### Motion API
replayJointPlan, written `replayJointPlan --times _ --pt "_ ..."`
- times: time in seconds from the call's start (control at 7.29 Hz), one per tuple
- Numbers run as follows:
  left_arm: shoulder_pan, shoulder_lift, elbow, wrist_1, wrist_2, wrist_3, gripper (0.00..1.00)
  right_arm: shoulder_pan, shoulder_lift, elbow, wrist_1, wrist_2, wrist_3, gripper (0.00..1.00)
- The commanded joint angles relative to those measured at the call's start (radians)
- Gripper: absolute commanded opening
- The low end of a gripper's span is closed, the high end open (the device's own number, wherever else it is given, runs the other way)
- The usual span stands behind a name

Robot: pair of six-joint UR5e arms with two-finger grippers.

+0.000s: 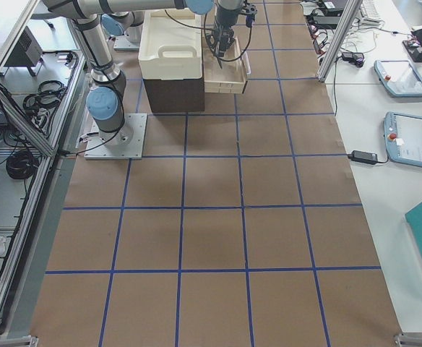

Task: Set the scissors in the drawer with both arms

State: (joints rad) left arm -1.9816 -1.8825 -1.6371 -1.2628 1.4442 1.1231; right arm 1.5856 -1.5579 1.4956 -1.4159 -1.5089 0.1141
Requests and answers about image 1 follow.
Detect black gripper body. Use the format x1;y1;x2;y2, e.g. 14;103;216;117
210;22;235;49

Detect wooden drawer with white handle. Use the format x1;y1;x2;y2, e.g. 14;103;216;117
202;37;251;94

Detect grey orange scissors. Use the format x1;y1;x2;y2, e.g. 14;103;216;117
207;35;223;69

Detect black power adapter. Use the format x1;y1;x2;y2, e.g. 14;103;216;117
348;150;379;165

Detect upper teach pendant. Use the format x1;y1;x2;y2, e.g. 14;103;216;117
374;60;422;98

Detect teach pendant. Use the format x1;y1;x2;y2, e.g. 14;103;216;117
383;111;422;168
374;60;422;98

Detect grey metal box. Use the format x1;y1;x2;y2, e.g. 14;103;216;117
4;26;43;77

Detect lower teach pendant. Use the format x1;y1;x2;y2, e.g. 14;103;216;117
383;111;422;168

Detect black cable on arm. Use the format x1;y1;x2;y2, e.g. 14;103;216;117
202;7;259;62

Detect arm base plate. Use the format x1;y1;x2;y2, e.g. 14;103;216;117
113;35;140;51
83;113;147;160

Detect aluminium frame post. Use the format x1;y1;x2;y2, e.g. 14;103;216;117
317;0;362;82

